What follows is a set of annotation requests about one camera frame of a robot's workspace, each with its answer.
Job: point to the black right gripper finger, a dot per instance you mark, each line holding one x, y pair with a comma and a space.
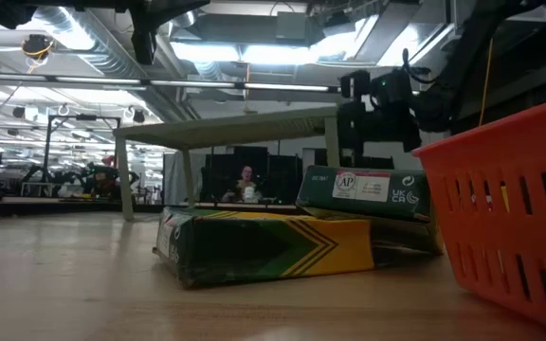
351, 132

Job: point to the Crayola crayon box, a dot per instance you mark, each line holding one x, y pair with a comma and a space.
254, 251
368, 189

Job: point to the orange plastic basket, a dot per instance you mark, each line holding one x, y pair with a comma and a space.
491, 142

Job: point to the green mesh shelf riser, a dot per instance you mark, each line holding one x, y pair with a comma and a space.
235, 128

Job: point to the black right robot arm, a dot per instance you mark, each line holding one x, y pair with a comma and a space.
458, 61

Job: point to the black office partition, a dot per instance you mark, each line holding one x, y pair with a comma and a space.
282, 175

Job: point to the black background furniture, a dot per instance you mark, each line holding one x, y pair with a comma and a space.
382, 163

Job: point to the person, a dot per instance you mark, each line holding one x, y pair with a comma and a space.
245, 182

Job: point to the long LED light bar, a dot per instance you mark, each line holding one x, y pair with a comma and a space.
197, 84

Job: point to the grey fabric cover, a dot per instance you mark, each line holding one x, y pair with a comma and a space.
173, 180

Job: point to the background robot arms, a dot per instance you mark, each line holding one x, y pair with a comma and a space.
97, 182

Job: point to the background workbench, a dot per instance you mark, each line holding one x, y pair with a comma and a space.
26, 206

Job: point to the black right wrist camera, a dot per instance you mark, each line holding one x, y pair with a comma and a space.
391, 87

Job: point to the black desk frame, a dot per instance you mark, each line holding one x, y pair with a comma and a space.
529, 95

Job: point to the black camera gantry frame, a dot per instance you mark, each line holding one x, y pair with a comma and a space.
83, 117

